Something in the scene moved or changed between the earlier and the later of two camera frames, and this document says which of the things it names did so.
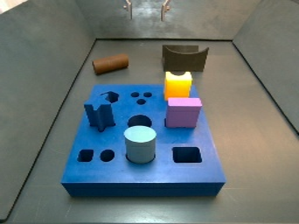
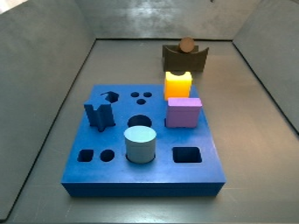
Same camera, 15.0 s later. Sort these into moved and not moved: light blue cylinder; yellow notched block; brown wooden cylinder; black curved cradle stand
Moved: brown wooden cylinder
Not moved: yellow notched block; black curved cradle stand; light blue cylinder
